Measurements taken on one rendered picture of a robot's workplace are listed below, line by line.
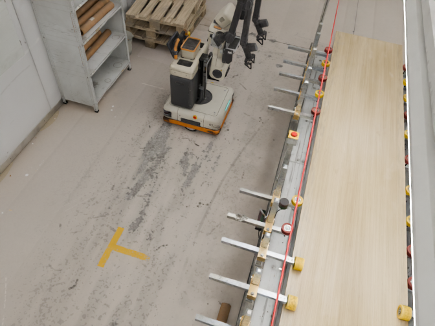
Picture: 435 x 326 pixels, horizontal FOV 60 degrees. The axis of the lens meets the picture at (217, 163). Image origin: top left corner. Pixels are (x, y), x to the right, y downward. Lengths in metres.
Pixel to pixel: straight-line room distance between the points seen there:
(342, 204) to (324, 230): 0.28
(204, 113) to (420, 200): 3.30
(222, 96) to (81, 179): 1.76
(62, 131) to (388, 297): 3.52
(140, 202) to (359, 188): 2.00
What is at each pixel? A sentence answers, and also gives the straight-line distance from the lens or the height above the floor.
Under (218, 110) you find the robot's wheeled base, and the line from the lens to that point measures 4.18.
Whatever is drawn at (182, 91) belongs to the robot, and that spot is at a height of 0.52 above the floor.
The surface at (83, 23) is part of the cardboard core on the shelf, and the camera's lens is 4.36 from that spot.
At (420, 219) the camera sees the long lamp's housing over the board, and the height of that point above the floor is 2.36.
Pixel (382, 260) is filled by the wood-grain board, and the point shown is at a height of 0.90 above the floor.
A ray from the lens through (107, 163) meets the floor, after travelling 4.08.
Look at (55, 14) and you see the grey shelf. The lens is 4.07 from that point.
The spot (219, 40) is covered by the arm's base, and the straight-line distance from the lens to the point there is 3.54.
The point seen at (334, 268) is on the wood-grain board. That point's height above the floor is 0.90.
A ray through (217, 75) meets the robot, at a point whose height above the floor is 0.71.
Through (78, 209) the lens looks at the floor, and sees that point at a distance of 3.80.
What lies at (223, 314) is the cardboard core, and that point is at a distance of 3.17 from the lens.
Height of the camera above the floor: 3.09
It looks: 50 degrees down
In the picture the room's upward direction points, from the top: 6 degrees clockwise
